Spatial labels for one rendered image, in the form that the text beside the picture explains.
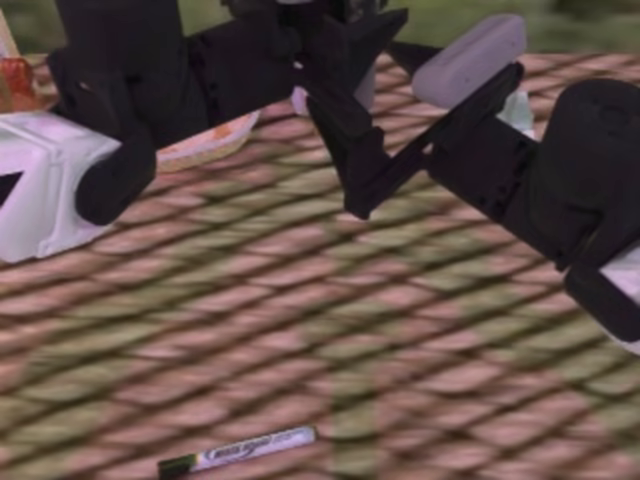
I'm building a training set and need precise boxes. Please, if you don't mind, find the pale lavender oblong case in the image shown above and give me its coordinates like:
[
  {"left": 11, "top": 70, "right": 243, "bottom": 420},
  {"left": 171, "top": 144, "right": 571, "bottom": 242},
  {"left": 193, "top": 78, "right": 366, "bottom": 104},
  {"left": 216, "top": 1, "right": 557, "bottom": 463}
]
[{"left": 411, "top": 13, "right": 528, "bottom": 108}]

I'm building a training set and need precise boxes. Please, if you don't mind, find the pink patterned plate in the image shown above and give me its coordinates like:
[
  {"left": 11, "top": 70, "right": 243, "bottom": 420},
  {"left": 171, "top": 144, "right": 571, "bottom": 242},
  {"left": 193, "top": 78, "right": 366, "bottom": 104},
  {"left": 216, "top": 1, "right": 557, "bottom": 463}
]
[{"left": 156, "top": 110, "right": 262, "bottom": 174}]

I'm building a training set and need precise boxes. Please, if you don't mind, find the red food item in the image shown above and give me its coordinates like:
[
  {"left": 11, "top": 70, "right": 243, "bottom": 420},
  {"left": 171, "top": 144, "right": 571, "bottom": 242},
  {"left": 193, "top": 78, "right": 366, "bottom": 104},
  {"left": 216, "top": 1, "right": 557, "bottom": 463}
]
[{"left": 0, "top": 56, "right": 37, "bottom": 110}]

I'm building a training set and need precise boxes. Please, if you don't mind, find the white marker with black cap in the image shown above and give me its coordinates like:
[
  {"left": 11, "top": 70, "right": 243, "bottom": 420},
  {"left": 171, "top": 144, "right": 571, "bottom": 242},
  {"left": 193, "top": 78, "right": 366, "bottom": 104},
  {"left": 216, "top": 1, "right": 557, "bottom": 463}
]
[{"left": 157, "top": 424, "right": 318, "bottom": 475}]

